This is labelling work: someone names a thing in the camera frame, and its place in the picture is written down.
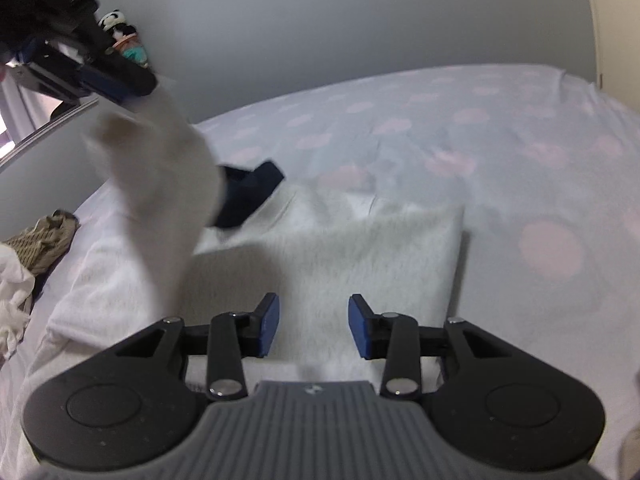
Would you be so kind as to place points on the cream wardrobe panel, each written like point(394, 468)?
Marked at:
point(617, 20)

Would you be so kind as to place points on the dark framed window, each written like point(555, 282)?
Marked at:
point(20, 115)

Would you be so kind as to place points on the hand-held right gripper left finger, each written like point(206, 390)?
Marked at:
point(269, 325)

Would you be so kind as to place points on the white sweatshirt with navy sleeves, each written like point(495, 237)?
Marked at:
point(350, 250)

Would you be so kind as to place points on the crumpled white cloth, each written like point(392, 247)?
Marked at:
point(12, 300)

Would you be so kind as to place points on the panda plush toy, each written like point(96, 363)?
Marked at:
point(116, 21)

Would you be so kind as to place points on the small doll in teal outfit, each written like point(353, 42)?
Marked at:
point(132, 50)

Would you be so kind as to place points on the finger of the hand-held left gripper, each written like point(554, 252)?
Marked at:
point(127, 77)

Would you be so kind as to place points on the pink polka dot bed sheet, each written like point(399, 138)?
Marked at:
point(500, 135)

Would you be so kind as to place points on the olive knitted garment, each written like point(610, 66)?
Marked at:
point(42, 242)

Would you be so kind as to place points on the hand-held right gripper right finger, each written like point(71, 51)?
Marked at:
point(359, 325)

